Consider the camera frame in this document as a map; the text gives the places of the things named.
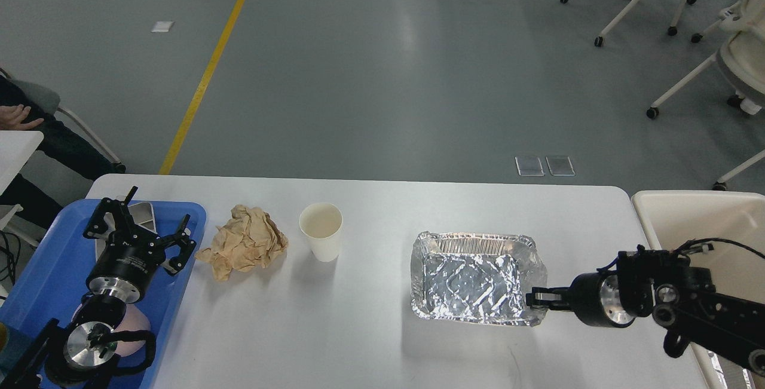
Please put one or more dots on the person right hand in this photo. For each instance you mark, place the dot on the person right hand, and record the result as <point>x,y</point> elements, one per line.
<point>15,118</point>

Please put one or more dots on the crumpled brown paper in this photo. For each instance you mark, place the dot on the crumpled brown paper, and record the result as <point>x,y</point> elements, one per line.
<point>249,239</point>

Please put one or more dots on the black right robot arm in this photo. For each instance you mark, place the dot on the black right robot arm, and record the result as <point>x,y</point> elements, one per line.
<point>681,298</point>

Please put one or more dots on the stainless steel rectangular tray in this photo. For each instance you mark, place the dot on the stainless steel rectangular tray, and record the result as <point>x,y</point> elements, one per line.
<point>143,214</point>

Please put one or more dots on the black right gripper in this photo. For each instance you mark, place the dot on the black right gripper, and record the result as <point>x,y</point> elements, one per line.
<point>594,299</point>

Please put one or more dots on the white paper cup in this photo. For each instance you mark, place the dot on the white paper cup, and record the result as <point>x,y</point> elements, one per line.
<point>321,223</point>

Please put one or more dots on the aluminium foil container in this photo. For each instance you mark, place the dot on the aluminium foil container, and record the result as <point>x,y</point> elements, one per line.
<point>476,278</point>

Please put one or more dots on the person in beige sweater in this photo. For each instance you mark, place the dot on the person in beige sweater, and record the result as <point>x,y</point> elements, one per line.
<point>60,143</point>

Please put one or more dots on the blue plastic tray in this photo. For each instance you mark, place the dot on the blue plastic tray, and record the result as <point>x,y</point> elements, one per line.
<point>53,282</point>

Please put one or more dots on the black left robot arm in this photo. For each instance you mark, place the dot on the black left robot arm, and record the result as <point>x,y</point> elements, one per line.
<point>97,300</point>

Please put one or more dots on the grey chair at left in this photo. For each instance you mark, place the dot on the grey chair at left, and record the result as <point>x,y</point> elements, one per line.
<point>50,101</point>

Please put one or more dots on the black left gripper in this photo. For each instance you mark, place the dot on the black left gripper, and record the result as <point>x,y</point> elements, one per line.
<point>124,270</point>

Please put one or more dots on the white side table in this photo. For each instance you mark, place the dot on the white side table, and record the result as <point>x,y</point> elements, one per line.
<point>16,149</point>

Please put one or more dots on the beige plastic bin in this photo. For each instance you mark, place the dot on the beige plastic bin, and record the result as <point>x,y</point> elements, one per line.
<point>669,218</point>

